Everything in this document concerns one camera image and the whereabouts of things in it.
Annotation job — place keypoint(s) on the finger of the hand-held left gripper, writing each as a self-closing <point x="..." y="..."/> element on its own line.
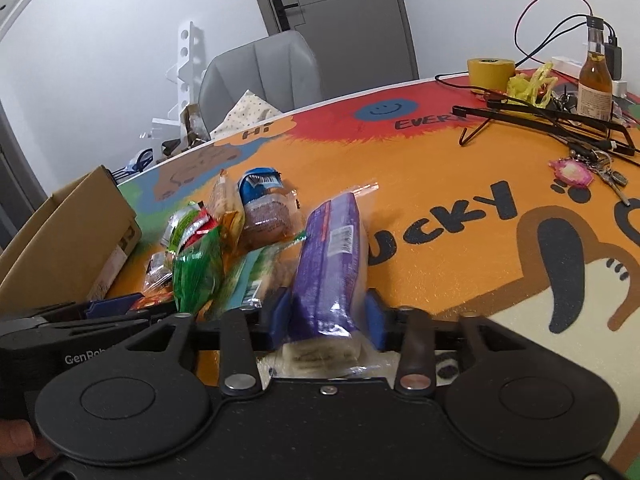
<point x="112" y="305"/>
<point x="130" y="321"/>

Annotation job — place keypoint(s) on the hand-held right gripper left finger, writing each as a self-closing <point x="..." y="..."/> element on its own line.
<point x="277" y="317"/>

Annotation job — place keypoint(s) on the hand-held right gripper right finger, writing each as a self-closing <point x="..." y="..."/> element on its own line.
<point x="376" y="320"/>

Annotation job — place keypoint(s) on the purple snack packet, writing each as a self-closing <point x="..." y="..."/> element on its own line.
<point x="325" y="260"/>

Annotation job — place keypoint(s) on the cardboard box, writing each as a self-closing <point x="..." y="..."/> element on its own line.
<point x="75" y="225"/>

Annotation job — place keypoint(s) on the blue cookie packet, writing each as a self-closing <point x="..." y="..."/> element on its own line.
<point x="265" y="210"/>

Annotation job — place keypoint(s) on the clear orange bread packet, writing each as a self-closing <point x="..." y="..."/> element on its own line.
<point x="225" y="205"/>

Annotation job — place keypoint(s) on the person's left hand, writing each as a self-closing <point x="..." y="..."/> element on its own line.
<point x="15" y="437"/>

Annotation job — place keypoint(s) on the teal snack packet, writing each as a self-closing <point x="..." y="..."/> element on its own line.
<point x="245" y="275"/>

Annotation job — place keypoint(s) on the red green snack packet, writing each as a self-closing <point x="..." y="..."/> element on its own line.
<point x="187" y="225"/>

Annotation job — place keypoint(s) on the blue white shoe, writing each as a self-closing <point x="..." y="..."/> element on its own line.
<point x="139" y="161"/>

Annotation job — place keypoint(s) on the colourful printed table mat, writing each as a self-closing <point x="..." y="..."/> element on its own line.
<point x="450" y="185"/>

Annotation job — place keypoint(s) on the small brown open box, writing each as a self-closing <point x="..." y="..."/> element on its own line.
<point x="192" y="127"/>

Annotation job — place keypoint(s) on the dotted cream cloth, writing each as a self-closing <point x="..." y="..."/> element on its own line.
<point x="245" y="110"/>

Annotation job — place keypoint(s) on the grey chair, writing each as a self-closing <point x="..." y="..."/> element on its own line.
<point x="270" y="70"/>

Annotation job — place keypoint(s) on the white perforated rack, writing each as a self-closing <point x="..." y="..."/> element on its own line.
<point x="187" y="60"/>

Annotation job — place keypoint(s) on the black clothes hanger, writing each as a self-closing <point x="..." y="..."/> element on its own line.
<point x="550" y="121"/>

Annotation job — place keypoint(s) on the yellow tape roll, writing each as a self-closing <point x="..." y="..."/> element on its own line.
<point x="492" y="72"/>

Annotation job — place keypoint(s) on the bunch of keys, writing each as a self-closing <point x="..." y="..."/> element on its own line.
<point x="607" y="172"/>

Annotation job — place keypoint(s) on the yellow plastic bag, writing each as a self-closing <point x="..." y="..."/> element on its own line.
<point x="530" y="87"/>

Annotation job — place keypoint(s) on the grey door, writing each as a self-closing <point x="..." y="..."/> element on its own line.
<point x="345" y="10"/>

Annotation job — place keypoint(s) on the white power strip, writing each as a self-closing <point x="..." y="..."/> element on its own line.
<point x="567" y="63"/>

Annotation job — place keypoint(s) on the glass bottle amber liquid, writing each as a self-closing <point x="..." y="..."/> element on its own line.
<point x="595" y="85"/>

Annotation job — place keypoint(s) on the black charger plug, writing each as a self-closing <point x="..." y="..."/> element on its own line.
<point x="612" y="55"/>

